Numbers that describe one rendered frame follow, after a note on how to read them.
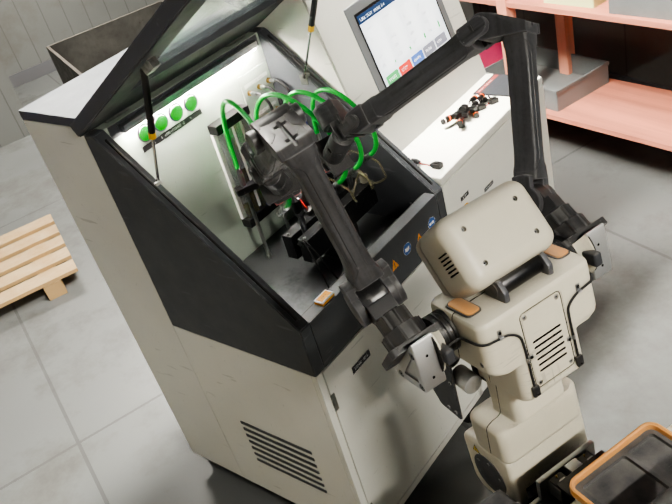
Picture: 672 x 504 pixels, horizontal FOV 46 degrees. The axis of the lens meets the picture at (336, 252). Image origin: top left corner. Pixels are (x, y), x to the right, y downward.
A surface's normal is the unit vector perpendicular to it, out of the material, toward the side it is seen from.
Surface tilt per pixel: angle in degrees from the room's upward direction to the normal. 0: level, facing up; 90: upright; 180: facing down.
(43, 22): 90
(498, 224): 47
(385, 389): 90
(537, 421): 82
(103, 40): 90
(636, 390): 0
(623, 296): 0
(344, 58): 76
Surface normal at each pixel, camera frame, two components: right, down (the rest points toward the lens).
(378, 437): 0.77, 0.18
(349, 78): 0.70, -0.02
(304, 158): 0.36, 0.33
